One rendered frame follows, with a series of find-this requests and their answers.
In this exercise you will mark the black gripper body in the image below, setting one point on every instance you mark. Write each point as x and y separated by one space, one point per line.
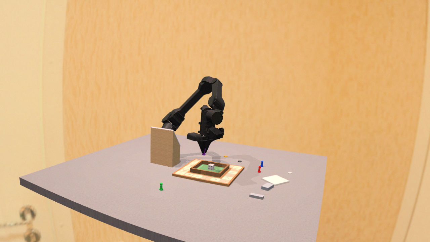
201 136

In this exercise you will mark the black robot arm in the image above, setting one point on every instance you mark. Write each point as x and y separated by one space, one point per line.
213 115

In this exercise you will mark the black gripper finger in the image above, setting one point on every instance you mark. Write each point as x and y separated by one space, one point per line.
202 145
207 144

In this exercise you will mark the cream square tile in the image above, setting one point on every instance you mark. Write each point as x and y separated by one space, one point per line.
276 180

